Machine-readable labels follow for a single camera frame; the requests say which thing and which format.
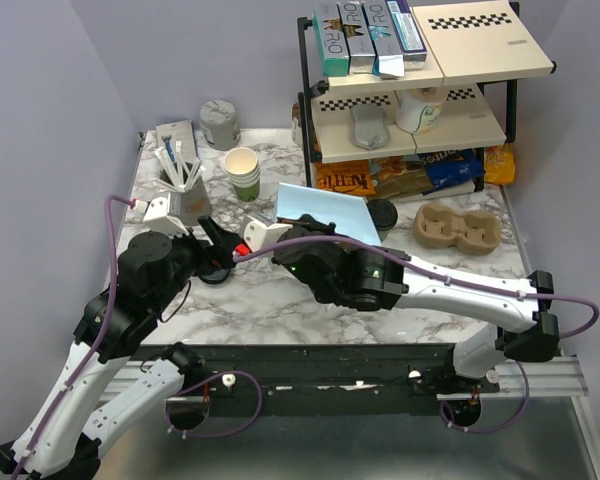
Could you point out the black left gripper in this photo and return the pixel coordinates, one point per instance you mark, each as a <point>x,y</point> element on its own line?
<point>221,250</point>

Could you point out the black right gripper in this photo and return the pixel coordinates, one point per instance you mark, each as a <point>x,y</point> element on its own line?
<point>308,224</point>

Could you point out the blue white paper bag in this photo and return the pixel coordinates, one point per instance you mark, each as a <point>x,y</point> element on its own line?
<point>349,213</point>

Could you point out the black plastic cup lid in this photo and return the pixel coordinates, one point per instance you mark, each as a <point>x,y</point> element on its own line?
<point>382,211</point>

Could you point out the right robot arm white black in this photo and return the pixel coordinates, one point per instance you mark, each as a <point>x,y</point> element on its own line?
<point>348,273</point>

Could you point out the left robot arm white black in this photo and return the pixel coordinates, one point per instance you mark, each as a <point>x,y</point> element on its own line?
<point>72,432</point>

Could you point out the grey straw holder cup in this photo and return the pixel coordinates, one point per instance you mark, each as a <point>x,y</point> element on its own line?
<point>183,179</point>

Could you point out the stack of green paper cups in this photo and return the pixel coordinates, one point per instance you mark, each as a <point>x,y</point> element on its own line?
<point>243,170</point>

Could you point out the orange kettle chips bag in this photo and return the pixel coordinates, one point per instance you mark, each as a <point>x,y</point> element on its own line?
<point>350,177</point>

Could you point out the olive brown snack bag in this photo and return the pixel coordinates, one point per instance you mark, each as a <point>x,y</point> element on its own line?
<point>397,176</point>

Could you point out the blue razor in package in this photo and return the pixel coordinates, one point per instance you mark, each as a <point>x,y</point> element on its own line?
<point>181,132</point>

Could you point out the grey marbled canister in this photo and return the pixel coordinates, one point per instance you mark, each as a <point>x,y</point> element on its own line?
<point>219,124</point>

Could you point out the grey sponge pouch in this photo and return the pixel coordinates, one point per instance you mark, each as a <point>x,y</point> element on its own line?
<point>369,128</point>

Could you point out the blue doritos bag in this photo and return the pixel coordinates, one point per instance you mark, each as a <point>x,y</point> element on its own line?
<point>450,168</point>

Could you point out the toilet paper roll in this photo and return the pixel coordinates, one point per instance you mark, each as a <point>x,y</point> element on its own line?
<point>419,109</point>

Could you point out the yellow snack bag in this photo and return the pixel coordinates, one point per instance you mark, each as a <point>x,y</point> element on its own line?
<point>499,165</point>

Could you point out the silver blue toothpaste box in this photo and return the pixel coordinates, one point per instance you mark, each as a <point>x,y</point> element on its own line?
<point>389,62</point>

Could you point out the black and cream shelf rack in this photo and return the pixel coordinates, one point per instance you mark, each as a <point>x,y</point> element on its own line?
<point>401,80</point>

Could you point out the blue white toothpaste box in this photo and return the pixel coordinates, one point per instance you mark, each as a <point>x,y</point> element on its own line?
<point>409,37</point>

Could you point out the teal toothpaste box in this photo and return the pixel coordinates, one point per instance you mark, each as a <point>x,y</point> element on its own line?
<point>330,40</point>

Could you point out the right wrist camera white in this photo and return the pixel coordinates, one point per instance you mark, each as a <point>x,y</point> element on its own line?
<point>257,234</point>

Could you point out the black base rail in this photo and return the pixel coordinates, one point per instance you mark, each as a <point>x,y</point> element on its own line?
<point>316,380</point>

